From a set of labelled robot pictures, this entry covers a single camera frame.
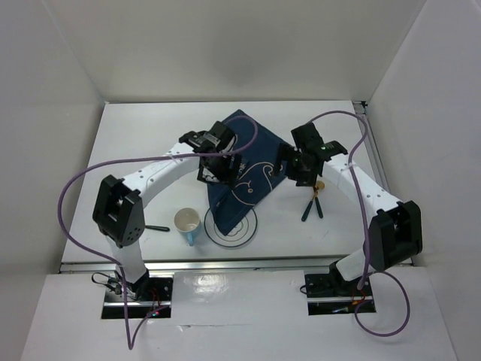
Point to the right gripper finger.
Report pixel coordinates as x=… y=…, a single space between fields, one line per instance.
x=307 y=180
x=281 y=157

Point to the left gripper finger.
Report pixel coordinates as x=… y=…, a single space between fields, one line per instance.
x=211 y=175
x=234 y=168

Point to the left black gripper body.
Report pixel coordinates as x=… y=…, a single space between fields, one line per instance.
x=220 y=163

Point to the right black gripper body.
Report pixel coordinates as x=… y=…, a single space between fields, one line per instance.
x=297 y=168

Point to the blue whale placemat cloth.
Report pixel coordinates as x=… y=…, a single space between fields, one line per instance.
x=255 y=177

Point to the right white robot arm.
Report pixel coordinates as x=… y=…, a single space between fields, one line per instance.
x=392 y=228

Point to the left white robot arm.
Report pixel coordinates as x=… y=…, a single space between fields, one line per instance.
x=120 y=203

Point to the light blue mug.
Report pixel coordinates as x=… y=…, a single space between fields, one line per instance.
x=187 y=222

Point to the white plate blue rim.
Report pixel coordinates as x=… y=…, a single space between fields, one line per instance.
x=238 y=237

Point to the gold fork dark handle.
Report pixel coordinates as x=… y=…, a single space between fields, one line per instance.
x=158 y=228

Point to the aluminium table frame rail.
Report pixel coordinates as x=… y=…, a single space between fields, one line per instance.
x=129 y=132

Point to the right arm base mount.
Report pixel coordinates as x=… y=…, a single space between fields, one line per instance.
x=325 y=297

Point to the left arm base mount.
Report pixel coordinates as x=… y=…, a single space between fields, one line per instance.
x=155 y=298

